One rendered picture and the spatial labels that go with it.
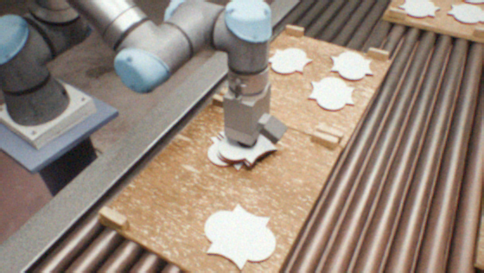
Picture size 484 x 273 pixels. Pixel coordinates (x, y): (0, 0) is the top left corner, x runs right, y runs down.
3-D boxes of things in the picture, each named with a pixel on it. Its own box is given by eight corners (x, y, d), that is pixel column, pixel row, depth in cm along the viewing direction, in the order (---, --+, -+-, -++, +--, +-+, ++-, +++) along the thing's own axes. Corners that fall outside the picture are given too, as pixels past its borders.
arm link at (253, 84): (276, 59, 69) (256, 82, 64) (274, 79, 72) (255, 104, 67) (239, 48, 71) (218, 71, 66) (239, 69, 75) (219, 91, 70)
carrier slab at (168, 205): (98, 222, 73) (96, 217, 72) (213, 104, 99) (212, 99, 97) (257, 314, 61) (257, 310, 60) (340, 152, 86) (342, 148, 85)
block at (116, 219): (100, 219, 72) (97, 211, 70) (107, 212, 73) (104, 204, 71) (124, 233, 70) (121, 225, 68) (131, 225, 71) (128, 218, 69)
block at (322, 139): (309, 142, 86) (311, 133, 84) (313, 137, 88) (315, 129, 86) (334, 151, 84) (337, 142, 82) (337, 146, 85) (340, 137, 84)
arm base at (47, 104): (-3, 115, 98) (-24, 85, 90) (42, 81, 107) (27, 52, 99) (38, 133, 92) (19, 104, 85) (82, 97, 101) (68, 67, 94)
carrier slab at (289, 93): (215, 103, 99) (214, 98, 98) (283, 34, 124) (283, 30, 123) (342, 152, 86) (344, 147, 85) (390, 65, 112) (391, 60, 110)
